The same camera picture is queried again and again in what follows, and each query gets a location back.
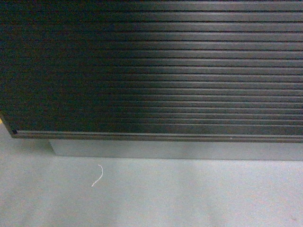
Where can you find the black checkout counter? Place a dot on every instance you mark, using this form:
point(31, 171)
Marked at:
point(178, 79)

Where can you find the white thread on floor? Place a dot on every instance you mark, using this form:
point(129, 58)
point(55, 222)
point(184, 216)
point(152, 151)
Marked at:
point(101, 175)

